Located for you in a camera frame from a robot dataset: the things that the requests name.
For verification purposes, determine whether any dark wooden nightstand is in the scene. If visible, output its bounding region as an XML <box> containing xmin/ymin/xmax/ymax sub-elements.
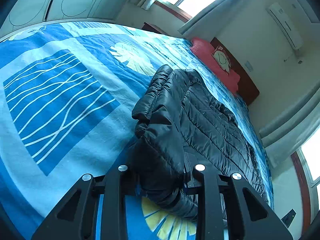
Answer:
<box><xmin>142</xmin><ymin>22</ymin><xmax>167</xmax><ymax>35</ymax></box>

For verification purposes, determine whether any blue patterned bed sheet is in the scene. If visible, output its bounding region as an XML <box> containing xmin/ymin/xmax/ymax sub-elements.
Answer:
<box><xmin>1</xmin><ymin>22</ymin><xmax>274</xmax><ymax>239</ymax></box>

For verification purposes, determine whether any black quilted down jacket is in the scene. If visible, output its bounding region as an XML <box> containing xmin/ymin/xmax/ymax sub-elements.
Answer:
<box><xmin>130</xmin><ymin>65</ymin><xmax>267</xmax><ymax>222</ymax></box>

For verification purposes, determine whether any white wall air conditioner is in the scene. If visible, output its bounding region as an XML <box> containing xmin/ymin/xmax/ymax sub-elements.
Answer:
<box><xmin>266</xmin><ymin>2</ymin><xmax>303</xmax><ymax>50</ymax></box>

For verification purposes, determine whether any white wall switch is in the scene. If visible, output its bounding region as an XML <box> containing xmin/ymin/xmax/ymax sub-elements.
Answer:
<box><xmin>245</xmin><ymin>61</ymin><xmax>253</xmax><ymax>72</ymax></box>

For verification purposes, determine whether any red pillow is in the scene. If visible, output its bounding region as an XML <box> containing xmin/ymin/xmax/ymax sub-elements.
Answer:
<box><xmin>190</xmin><ymin>38</ymin><xmax>240</xmax><ymax>95</ymax></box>

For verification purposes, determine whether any white glass sliding wardrobe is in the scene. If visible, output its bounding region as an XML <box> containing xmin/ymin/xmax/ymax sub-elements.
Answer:
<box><xmin>1</xmin><ymin>0</ymin><xmax>127</xmax><ymax>36</ymax></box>

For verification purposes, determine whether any dark wooden headboard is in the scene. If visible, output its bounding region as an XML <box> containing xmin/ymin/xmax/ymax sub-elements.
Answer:
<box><xmin>210</xmin><ymin>37</ymin><xmax>260</xmax><ymax>106</ymax></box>

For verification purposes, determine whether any grey right curtain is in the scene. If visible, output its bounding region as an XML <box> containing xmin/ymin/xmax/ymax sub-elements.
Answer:
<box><xmin>178</xmin><ymin>0</ymin><xmax>246</xmax><ymax>40</ymax></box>

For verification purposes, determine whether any white cartoon cushion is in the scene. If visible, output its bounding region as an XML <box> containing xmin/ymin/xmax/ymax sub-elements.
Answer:
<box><xmin>212</xmin><ymin>46</ymin><xmax>231</xmax><ymax>74</ymax></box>

